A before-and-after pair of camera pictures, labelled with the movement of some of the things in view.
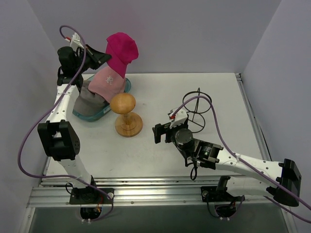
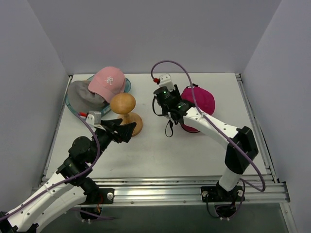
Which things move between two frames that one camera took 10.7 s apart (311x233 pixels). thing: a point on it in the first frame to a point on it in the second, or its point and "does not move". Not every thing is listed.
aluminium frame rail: [54, 191] does not move
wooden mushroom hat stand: [128, 124] does not move
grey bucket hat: [88, 102] does not move
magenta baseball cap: [123, 49] to [205, 102]
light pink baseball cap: [105, 83] does not move
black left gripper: [91, 56] to [114, 132]
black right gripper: [166, 133] to [164, 94]
